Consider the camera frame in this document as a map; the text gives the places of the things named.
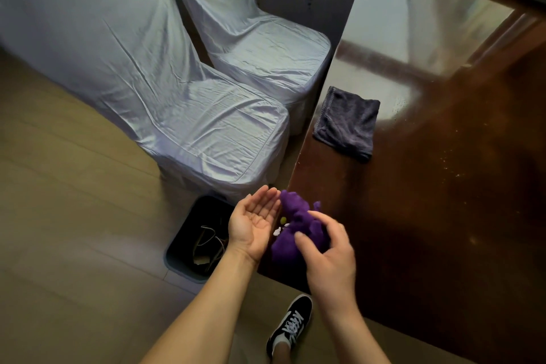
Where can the person's left hand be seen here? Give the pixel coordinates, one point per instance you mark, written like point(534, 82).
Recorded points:
point(249, 231)

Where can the person's leg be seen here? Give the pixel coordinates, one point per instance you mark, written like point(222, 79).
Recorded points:
point(282, 353)

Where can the person's right hand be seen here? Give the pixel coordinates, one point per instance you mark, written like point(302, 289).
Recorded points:
point(332, 270)

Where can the person's left forearm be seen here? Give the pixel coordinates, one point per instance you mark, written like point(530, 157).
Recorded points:
point(204, 316)

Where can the black and white sneaker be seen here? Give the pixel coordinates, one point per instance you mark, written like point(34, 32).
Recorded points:
point(292, 323)

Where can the person's left little finger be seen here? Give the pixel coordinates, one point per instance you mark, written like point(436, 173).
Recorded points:
point(275, 219)

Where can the chair with pale grey cover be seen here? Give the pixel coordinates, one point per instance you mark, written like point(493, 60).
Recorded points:
point(162, 90)
point(260, 43)

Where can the person's left thumb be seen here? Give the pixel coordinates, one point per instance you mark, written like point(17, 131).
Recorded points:
point(239, 208)

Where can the person's right forearm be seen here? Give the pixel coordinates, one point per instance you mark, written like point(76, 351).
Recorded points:
point(352, 338)

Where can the person's left middle finger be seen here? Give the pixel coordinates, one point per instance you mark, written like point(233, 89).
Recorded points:
point(268, 200)

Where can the purple cloth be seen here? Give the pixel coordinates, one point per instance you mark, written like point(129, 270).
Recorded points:
point(298, 216)

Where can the crumpled waste in bin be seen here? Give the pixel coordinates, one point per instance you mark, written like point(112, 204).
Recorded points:
point(209, 246)

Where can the person's right thumb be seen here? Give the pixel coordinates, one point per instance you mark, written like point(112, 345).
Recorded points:
point(308, 248)

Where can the black waste bin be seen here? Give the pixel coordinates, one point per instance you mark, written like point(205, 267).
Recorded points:
point(187, 244)

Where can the dark grey folded cloth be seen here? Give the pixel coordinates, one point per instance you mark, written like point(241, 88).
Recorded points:
point(347, 122)

